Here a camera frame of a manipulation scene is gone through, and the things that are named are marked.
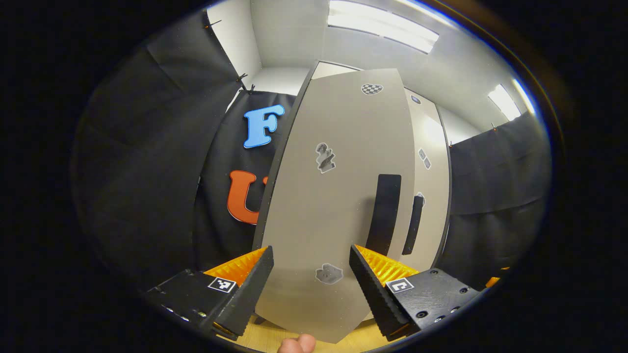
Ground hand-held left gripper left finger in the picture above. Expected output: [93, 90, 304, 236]
[142, 245, 274, 341]

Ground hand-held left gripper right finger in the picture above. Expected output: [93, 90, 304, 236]
[349, 243, 484, 342]

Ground grey cabinet door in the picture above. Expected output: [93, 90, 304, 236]
[400, 88, 452, 269]
[250, 68, 417, 344]

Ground black backdrop cloth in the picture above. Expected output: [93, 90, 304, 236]
[194, 88, 297, 270]
[74, 10, 246, 290]
[434, 110, 552, 290]

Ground small ceiling light panel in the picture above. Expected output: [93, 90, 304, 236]
[488, 83, 522, 122]

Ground long ceiling light panel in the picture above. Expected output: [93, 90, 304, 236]
[326, 0, 440, 54]

